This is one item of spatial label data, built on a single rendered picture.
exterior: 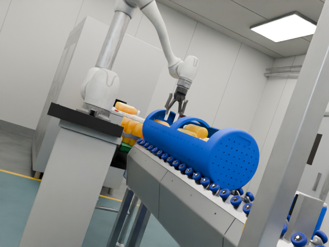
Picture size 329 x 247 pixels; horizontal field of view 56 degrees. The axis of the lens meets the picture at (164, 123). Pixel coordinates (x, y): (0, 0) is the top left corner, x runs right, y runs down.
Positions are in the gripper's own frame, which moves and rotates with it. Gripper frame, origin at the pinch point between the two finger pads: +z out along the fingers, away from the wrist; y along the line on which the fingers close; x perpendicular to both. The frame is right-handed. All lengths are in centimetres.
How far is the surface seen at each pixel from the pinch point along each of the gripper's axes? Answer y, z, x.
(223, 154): -2, 9, -66
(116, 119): -22.5, 14.3, 36.9
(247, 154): 11, 6, -66
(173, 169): -5.0, 26.7, -33.9
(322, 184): 361, 3, 145
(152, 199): -3, 48, -21
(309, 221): 7, 20, -109
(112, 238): -1, 92, 18
